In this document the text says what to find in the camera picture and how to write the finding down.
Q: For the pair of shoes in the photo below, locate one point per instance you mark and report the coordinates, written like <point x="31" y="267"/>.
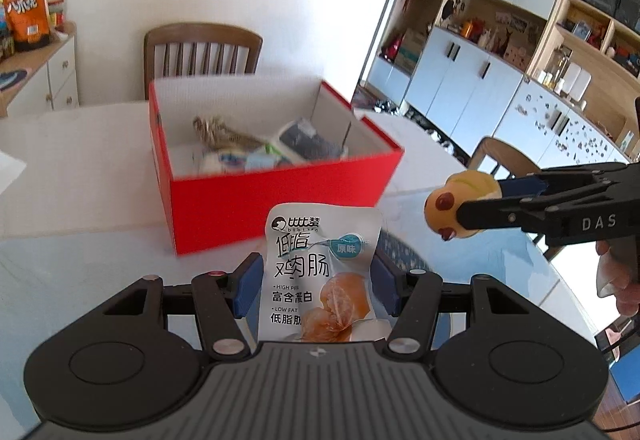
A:
<point x="386" y="106"/>

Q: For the white paper sheet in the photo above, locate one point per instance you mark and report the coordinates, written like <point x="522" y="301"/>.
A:
<point x="10" y="172"/>

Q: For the white patterned desktop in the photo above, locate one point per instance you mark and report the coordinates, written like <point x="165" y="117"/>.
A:
<point x="75" y="200"/>

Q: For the speckled brown snack packet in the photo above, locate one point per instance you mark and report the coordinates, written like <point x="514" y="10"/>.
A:
<point x="225" y="132"/>

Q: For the row of shelf ornaments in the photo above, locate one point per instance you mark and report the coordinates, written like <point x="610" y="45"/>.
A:
<point x="492" y="32"/>

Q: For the person's right hand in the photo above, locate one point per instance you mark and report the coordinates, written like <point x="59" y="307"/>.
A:
<point x="629" y="301"/>

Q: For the wooden dining chair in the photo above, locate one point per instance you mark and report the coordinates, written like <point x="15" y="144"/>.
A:
<point x="200" y="32"/>

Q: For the orange snack bag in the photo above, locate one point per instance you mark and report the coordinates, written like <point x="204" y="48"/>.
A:
<point x="27" y="15"/>

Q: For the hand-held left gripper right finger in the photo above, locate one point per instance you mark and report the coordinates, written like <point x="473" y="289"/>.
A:
<point x="384" y="282"/>

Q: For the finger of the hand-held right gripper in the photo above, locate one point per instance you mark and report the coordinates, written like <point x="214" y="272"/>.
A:
<point x="522" y="185"/>
<point x="495" y="216"/>

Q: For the red cardboard box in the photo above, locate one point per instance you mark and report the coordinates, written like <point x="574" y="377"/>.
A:
<point x="250" y="210"/>

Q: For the white wooden sideboard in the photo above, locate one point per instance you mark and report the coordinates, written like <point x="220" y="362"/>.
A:
<point x="60" y="70"/>

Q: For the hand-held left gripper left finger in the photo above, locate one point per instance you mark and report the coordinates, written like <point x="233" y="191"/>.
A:
<point x="249" y="285"/>

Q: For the wooden armchair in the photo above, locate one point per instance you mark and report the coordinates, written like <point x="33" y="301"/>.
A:
<point x="500" y="150"/>

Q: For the red bag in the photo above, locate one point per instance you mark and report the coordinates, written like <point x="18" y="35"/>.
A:
<point x="392" y="47"/>

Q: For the white crumpled packet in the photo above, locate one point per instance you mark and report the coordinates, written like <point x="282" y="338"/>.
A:
<point x="222" y="161"/>

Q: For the snack packets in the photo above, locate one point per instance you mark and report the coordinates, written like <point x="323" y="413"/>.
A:
<point x="310" y="140"/>

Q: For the large wall cabinet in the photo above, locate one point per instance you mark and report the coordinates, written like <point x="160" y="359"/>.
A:
<point x="480" y="65"/>

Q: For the yellow toy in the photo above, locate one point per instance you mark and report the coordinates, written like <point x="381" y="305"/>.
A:
<point x="465" y="185"/>

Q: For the white chicken sausage packet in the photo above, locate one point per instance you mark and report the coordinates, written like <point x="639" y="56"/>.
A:
<point x="310" y="270"/>

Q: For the white storage canisters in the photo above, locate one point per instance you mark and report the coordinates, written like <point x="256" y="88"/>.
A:
<point x="570" y="77"/>

